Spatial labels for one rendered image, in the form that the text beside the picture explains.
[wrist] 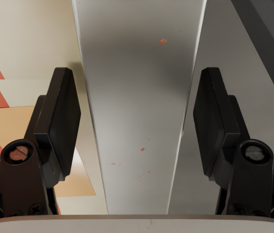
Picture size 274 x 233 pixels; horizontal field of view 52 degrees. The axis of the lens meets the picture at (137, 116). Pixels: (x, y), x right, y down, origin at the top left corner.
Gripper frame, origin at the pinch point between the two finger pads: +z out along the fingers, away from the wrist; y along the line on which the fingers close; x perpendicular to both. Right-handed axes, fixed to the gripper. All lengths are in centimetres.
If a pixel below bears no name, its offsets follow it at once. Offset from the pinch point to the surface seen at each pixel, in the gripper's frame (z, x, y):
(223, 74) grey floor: 98, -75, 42
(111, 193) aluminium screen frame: -0.9, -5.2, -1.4
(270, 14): 29.3, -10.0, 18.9
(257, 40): 26.9, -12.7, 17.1
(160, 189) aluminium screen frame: -0.9, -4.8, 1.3
